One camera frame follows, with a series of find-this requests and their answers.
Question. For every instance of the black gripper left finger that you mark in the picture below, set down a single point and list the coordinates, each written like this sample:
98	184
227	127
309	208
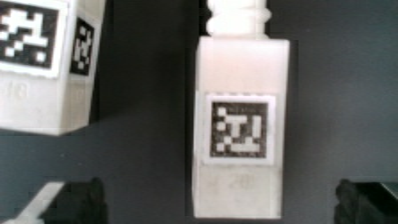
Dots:
67	203

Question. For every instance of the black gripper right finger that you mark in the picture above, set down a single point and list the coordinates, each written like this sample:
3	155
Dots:
366	203

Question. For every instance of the white table leg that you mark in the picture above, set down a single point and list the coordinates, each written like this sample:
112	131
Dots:
238	118
50	34

